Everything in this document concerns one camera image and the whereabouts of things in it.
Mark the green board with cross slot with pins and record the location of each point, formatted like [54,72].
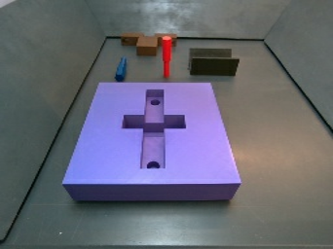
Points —
[153,144]

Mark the blue peg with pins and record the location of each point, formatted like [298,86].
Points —
[121,71]

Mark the dark grey block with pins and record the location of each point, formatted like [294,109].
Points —
[212,62]

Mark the red hexagonal peg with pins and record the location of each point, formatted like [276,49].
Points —
[167,54]

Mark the brown cross-shaped block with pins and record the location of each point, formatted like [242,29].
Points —
[147,44]

